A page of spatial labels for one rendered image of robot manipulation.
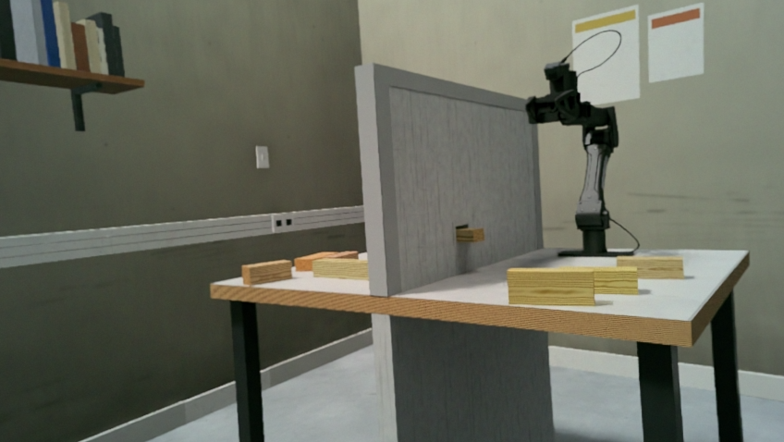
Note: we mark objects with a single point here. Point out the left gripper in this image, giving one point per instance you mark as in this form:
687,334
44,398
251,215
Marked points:
548,108

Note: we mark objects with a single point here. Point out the grey panel wall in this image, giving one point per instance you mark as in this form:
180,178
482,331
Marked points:
434,152

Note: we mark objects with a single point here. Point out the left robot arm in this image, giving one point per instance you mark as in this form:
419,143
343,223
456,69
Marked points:
591,217

